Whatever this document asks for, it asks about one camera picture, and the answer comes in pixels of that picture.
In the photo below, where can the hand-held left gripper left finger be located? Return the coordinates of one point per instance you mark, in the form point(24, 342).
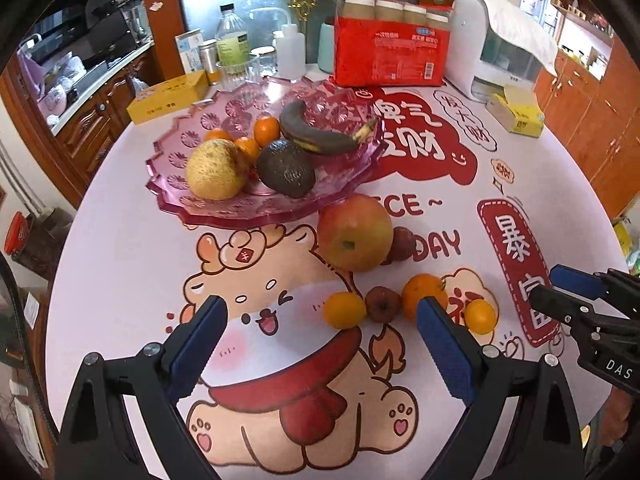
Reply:
point(197, 345)

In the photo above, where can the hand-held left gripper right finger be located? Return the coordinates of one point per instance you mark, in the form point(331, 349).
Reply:
point(450, 355)

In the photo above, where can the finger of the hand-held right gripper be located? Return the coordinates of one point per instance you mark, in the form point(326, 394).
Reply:
point(575, 280)
point(552, 305)

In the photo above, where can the small yellow kumquat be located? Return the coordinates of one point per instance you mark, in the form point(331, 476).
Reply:
point(480, 316)
point(344, 310)

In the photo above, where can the orange tangerine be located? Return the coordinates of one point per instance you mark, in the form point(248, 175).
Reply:
point(247, 149)
point(217, 135)
point(266, 130)
point(424, 294)

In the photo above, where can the wrinkled dark red fruit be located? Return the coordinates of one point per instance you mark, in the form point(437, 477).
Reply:
point(382, 302)
point(402, 244)

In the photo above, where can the red apple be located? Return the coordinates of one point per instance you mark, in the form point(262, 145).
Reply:
point(355, 235)

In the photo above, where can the yellow pear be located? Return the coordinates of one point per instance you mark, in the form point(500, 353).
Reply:
point(215, 170)

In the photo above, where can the dark avocado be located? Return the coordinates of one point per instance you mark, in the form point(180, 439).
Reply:
point(285, 170)

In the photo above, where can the pink glass fruit bowl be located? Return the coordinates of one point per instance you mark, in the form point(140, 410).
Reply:
point(215, 115)

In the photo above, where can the overripe dark banana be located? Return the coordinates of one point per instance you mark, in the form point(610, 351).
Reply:
point(315, 137)

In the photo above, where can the person's right hand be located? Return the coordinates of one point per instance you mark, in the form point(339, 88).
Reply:
point(615, 420)

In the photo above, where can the printed cartoon table mat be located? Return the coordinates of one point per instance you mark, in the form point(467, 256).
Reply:
point(150, 260)

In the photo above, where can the wooden side cabinet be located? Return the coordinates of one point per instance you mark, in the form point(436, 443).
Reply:
point(590, 120)

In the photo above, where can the yellow tissue pack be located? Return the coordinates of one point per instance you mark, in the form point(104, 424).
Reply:
point(520, 117)

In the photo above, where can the red lidded container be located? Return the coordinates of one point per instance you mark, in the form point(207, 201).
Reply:
point(15, 232)

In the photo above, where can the wooden kitchen cabinet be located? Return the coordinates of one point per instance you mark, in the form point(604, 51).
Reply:
point(90, 125)

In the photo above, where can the yellow flat box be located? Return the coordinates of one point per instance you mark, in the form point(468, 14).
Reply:
point(165, 97)

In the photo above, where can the white countertop appliance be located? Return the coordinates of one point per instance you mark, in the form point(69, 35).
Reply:
point(465, 45)

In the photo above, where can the white cloth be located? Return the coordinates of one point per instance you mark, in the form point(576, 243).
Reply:
point(520, 25)

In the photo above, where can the clear glass mug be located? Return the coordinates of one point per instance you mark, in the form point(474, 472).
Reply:
point(240, 75)

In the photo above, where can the metal tin can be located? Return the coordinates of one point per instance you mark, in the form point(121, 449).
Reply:
point(207, 57)

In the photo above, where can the blue and white carton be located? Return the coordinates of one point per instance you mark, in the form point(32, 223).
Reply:
point(189, 52)

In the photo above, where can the small glass jar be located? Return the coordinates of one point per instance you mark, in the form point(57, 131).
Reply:
point(265, 60)

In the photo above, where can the red pack of drink bottles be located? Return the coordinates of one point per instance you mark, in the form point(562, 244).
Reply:
point(385, 55)

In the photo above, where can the white squeeze bottle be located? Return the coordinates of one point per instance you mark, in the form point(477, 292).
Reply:
point(290, 55)

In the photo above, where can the clear bottle with yellow liquid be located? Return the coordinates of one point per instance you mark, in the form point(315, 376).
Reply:
point(232, 40)

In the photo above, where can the light blue cup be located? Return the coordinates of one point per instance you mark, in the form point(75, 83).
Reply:
point(326, 47)

